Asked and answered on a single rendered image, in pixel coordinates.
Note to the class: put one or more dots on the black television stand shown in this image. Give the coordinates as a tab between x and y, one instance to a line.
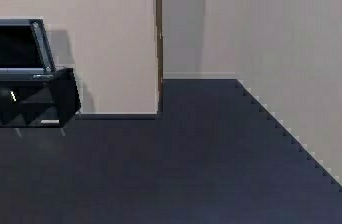
45	100

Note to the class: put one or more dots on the black television set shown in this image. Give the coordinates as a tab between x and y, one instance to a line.
9	46

